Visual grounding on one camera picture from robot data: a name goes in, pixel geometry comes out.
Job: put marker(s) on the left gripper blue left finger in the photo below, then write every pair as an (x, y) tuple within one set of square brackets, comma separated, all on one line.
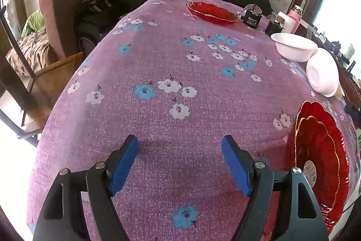
[(62, 215)]

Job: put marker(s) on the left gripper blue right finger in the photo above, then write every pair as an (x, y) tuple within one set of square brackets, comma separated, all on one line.
[(298, 214)]

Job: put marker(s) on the white bowl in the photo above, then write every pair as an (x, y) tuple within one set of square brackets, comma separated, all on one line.
[(294, 47), (322, 73)]

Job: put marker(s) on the red glass plate near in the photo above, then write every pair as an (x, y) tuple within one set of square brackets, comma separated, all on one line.
[(316, 145)]

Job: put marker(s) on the red glass plate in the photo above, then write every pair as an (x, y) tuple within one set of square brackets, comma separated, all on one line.
[(212, 13), (316, 145)]

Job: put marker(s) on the wooden side table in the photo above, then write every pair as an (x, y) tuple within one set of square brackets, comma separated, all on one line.
[(38, 98)]

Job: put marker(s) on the white bowl upright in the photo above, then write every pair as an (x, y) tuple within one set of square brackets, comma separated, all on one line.
[(294, 47)]

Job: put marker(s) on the patterned blanket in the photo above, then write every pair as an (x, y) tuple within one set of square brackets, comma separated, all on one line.
[(36, 50)]

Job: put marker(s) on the purple floral tablecloth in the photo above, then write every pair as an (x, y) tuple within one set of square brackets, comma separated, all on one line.
[(179, 84)]

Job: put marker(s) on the dark small jar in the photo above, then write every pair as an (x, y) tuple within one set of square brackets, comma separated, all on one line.
[(273, 27)]

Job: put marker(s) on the white plastic jar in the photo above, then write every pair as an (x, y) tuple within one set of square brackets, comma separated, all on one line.
[(286, 22)]

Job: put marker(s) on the pink water bottle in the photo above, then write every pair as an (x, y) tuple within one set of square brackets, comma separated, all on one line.
[(296, 14)]

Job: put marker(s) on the brown armchair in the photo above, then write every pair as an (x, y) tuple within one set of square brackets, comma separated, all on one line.
[(59, 18)]

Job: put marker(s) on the red glass plate far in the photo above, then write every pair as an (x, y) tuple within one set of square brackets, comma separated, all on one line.
[(212, 13)]

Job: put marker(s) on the black jar with cable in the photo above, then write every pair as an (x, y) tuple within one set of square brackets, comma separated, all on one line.
[(251, 15)]

